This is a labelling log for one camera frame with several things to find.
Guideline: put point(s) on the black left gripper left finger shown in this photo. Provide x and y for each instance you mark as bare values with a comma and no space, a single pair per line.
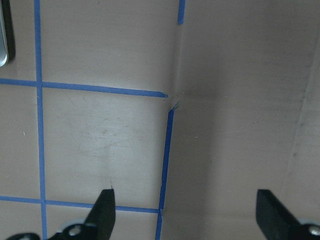
99,223

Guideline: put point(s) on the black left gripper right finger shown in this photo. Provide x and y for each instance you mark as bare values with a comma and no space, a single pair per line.
276,222

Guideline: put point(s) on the silver kitchen scale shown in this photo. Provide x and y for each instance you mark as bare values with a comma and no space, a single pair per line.
7,36

